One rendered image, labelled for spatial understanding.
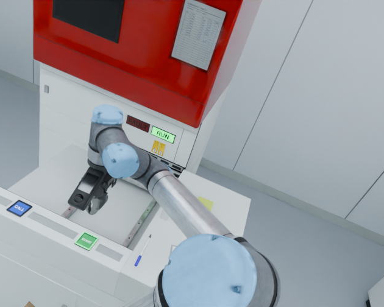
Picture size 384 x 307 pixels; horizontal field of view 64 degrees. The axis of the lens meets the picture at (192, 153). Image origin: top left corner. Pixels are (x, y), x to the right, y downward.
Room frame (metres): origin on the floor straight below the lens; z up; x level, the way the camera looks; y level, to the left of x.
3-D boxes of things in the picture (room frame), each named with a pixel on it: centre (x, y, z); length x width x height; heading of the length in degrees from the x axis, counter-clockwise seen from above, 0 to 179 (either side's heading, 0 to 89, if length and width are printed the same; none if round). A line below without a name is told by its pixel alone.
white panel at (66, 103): (1.24, 0.41, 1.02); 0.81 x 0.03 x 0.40; 83
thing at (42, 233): (0.65, 0.36, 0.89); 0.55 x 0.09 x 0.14; 83
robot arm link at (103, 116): (0.64, 0.23, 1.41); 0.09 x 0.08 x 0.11; 39
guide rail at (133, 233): (0.92, 0.10, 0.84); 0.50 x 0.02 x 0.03; 173
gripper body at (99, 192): (0.65, 0.23, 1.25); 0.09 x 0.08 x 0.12; 173
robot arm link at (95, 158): (0.65, 0.23, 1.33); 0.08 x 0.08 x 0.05
